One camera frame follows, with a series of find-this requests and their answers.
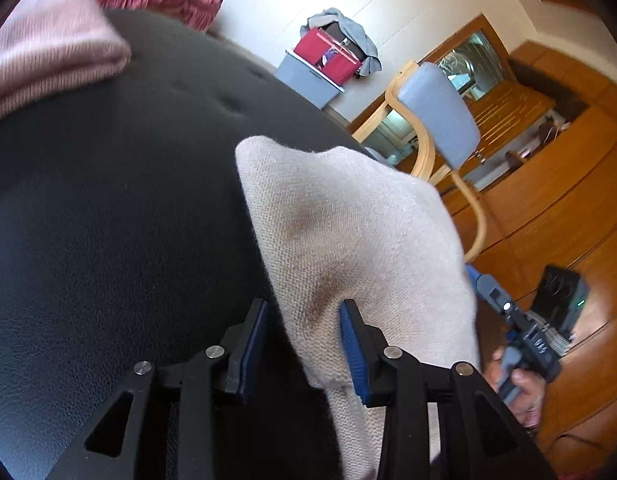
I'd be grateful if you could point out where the red bag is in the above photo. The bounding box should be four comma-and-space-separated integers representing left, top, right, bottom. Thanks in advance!
293, 27, 367, 86

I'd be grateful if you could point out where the grey cloth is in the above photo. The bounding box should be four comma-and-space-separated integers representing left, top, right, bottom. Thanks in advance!
301, 7, 382, 78

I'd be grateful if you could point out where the black leather ottoman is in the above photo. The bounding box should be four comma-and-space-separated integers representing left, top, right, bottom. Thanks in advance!
0, 7, 389, 480

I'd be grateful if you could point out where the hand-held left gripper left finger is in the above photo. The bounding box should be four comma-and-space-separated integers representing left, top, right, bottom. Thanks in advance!
43, 298, 270, 480

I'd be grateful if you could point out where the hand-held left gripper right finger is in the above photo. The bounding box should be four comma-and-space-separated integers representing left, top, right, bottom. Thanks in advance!
339, 299, 557, 480

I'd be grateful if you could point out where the beige knit sweater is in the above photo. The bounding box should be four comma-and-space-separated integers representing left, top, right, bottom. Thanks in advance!
236, 135, 482, 480

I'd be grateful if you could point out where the pink folded sweater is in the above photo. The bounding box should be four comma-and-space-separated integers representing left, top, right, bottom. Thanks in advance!
0, 0, 133, 126

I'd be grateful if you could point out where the glass panel door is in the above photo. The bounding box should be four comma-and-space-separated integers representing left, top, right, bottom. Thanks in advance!
431, 30, 507, 96

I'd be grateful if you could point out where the grey upholstered wooden armchair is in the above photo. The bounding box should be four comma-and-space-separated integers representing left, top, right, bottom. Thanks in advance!
351, 60, 489, 263

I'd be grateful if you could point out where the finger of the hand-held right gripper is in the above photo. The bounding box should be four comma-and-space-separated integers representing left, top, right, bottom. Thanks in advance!
465, 264, 504, 311

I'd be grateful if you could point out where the wooden cabinet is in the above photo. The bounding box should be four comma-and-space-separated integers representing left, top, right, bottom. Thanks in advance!
441, 42, 617, 341

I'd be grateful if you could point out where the pale blue storage box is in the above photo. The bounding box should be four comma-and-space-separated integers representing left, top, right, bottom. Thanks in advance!
276, 50, 347, 108

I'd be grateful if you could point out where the wooden door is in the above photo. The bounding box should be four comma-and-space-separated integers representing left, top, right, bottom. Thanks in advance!
466, 82, 557, 161

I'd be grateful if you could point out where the person's right hand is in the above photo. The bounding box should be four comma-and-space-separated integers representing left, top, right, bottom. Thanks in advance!
489, 345, 548, 429

